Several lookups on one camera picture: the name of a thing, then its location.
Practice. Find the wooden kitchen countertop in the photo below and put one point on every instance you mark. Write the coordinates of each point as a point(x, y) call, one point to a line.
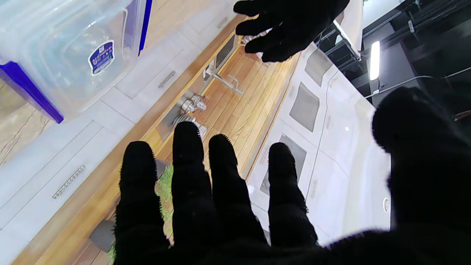
point(235, 110)

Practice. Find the dark kitchen sink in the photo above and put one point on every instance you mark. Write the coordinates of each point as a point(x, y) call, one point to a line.
point(226, 51)

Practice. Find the white oven with dark windows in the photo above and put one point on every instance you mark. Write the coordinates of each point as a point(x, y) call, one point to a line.
point(331, 165)

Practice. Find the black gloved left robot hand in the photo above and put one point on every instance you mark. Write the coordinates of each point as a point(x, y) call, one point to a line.
point(298, 25)

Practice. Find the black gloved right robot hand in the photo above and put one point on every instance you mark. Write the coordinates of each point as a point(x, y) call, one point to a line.
point(423, 184)

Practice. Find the clear plastic crate blue clips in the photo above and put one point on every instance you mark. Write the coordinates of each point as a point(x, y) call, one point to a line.
point(33, 92)

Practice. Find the steel kitchen faucet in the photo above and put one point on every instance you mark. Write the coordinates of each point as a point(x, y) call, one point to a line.
point(224, 81)

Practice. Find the bright tube light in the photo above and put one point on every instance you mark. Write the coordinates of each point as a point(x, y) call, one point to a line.
point(375, 60)

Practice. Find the small steel bowl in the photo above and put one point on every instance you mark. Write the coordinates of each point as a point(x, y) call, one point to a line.
point(199, 101)
point(186, 106)

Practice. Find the black studio frame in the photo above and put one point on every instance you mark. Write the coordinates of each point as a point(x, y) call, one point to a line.
point(423, 36)

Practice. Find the grey base cabinets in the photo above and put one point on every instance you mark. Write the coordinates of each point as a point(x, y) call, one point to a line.
point(55, 165)

